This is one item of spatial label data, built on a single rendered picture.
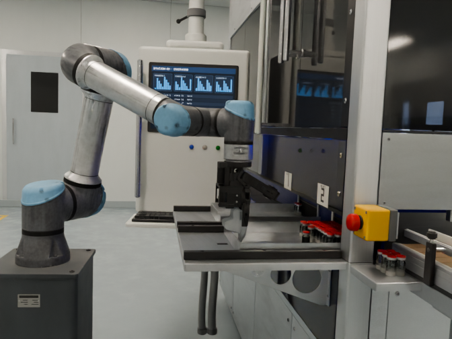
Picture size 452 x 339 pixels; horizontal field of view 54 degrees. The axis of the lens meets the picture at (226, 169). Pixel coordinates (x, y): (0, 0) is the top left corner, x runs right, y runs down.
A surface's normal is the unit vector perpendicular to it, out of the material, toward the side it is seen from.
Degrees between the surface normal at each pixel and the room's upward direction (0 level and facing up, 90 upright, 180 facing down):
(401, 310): 90
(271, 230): 90
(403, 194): 90
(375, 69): 90
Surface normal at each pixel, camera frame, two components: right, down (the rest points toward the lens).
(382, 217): 0.15, 0.10
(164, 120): -0.47, 0.07
